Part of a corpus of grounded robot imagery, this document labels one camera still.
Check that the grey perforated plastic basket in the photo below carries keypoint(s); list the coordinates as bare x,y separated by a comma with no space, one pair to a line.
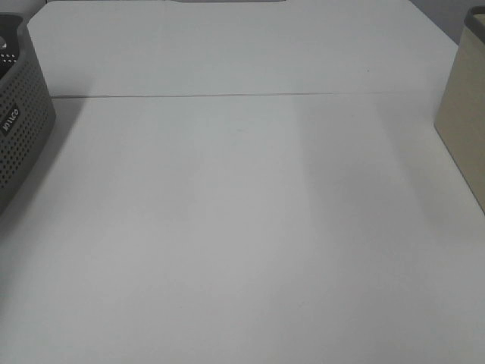
27,111

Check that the beige fabric storage bin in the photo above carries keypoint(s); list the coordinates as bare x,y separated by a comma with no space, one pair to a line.
460,117

